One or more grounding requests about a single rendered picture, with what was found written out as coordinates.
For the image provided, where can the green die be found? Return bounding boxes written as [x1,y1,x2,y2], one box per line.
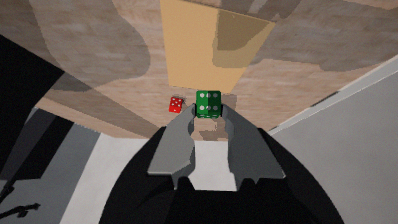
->
[196,91,221,118]

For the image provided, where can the tan flat mat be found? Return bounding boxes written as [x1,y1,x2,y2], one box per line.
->
[160,0,276,94]

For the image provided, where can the red die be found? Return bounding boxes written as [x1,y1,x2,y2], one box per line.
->
[169,97,182,113]

